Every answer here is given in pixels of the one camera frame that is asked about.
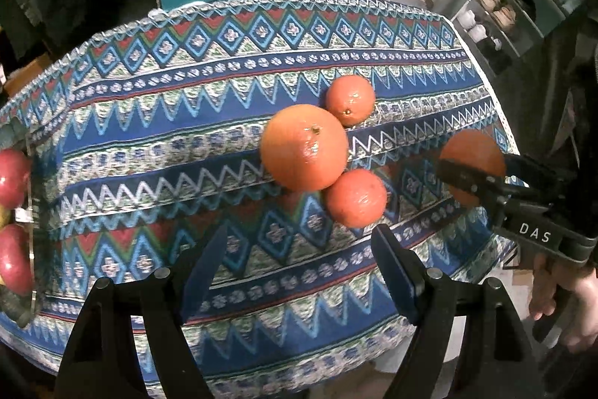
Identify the medium orange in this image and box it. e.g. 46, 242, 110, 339
439, 130, 508, 207

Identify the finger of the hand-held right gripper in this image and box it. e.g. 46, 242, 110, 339
505, 153, 574, 195
437, 158, 508, 214

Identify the small tangerine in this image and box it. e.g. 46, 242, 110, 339
324, 75, 376, 128
324, 169, 388, 228

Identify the person's right hand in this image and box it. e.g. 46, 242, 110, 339
530, 252, 598, 353

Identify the large orange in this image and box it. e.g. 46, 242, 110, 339
259, 104, 350, 193

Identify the blue patterned tablecloth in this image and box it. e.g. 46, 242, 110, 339
0, 0, 519, 397

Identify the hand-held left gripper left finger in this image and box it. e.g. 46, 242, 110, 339
55, 224, 229, 399

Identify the white shoe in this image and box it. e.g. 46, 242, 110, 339
458, 9, 490, 43

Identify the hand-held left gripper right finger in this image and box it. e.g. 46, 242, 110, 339
370, 224, 545, 399

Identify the red apple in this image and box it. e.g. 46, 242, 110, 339
0, 224, 34, 296
0, 149, 33, 209

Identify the clear glass plate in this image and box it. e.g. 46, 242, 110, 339
0, 119, 44, 331

